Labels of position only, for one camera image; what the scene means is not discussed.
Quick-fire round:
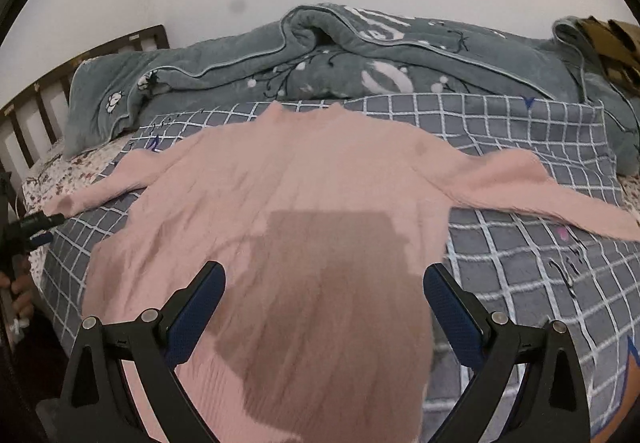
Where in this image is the pink knit sweater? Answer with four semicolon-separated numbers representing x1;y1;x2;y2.
46;103;639;442

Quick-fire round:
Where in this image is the person's left hand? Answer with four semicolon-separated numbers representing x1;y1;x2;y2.
0;255;35;319

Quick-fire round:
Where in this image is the floral bed sheet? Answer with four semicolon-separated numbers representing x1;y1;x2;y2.
22;132;151;274

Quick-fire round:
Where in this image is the dark wooden headboard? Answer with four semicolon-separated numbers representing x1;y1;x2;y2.
0;24;170;184

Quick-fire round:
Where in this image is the grey checked bed cover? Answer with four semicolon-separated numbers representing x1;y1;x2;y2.
39;93;639;436

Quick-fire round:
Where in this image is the grey-green fleece blanket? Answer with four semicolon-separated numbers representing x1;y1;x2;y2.
64;3;639;176

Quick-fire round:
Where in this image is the brown camouflage cloth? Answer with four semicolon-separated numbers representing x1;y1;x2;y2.
577;16;640;98

